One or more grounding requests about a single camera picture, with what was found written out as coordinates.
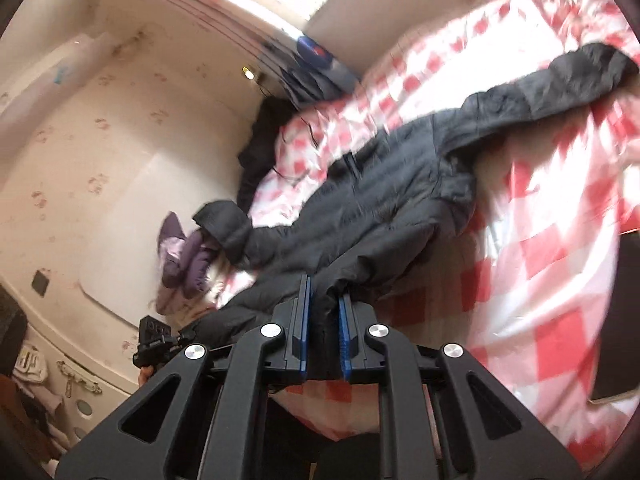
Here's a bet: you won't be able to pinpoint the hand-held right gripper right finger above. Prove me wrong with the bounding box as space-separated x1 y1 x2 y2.
338 293 584 480

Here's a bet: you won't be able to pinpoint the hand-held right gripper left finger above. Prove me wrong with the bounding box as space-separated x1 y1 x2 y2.
55 274 315 480

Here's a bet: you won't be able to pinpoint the black puffer jacket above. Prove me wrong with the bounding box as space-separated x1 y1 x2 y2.
180 42 640 383

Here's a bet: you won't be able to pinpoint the purple clothes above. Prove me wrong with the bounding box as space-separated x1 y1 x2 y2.
155 211 221 313

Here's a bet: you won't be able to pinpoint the person's black pants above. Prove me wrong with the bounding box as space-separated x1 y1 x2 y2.
267 395 383 480

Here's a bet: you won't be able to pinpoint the white printed cloth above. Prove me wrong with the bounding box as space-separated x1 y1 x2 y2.
12 346 52 385

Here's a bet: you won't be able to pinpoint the red white checked blanket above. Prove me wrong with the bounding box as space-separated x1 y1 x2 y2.
215 0 640 448

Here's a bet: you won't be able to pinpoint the dark blue cloth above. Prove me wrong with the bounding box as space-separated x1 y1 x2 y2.
279 35 362 107

